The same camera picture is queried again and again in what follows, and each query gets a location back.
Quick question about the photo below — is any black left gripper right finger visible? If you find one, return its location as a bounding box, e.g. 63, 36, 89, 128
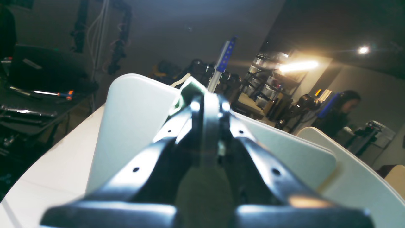
219, 96, 374, 228

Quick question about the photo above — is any storage shelf with bins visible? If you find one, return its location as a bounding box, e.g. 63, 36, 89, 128
240, 52, 311, 109

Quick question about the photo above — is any green t-shirt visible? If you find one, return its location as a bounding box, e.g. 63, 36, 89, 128
171, 89, 234, 228

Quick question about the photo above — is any person in background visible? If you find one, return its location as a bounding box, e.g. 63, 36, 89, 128
311, 90, 361, 138

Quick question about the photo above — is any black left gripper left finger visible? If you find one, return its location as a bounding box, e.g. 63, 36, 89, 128
40, 96, 202, 228

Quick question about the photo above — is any blue camera post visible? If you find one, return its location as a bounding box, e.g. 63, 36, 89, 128
207, 36, 238, 93

